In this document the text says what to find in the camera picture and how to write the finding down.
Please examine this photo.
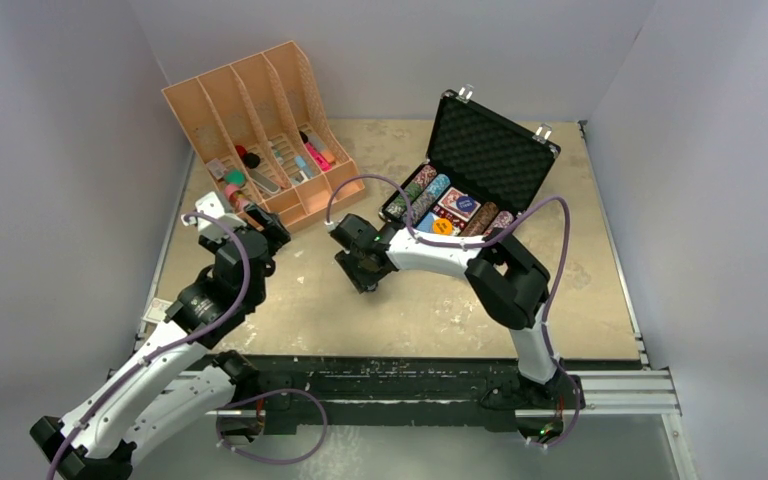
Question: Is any red dice row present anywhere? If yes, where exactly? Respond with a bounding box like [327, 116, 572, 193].
[431, 205, 466, 235]

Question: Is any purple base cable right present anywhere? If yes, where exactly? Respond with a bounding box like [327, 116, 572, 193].
[523, 370, 587, 450]

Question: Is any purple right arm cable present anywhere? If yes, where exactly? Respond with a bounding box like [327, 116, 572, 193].
[325, 174, 584, 425]

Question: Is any peach desk organizer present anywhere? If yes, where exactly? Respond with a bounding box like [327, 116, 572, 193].
[163, 41, 365, 231]

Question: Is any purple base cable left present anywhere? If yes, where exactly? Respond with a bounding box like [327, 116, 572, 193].
[215, 387, 329, 465]

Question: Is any black poker chip case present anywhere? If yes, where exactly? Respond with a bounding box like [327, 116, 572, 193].
[379, 90, 561, 224]

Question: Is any black orange chip row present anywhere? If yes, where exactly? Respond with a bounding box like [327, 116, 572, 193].
[462, 202, 499, 237]

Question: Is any blue small blind button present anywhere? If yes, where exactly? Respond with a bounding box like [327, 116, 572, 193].
[456, 195, 480, 215]

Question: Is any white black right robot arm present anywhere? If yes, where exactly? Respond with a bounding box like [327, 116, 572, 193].
[325, 214, 561, 407]

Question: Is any blue orange chip row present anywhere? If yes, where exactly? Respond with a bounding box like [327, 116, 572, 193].
[410, 174, 451, 226]

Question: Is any pink highlighter marker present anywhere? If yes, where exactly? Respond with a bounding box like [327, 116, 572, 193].
[299, 131, 335, 172]

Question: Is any red playing card deck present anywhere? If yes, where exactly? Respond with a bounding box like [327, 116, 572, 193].
[438, 187, 482, 221]

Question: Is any black red round object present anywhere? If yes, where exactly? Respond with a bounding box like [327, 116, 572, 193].
[234, 145, 261, 169]

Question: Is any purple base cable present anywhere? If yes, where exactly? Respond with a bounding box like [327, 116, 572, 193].
[215, 387, 329, 465]
[523, 370, 587, 450]

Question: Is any blue playing card deck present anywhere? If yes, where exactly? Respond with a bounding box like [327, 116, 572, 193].
[415, 212, 437, 233]

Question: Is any green round tape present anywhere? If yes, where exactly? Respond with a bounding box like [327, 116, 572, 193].
[224, 169, 247, 187]

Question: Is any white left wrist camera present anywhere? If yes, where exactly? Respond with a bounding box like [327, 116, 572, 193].
[180, 191, 246, 242]

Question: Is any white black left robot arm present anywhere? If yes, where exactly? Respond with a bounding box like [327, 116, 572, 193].
[31, 200, 290, 479]

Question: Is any yellow big blind button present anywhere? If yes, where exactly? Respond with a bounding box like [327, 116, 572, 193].
[431, 218, 455, 236]

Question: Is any small white red box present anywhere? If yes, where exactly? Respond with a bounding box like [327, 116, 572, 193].
[142, 297, 171, 324]

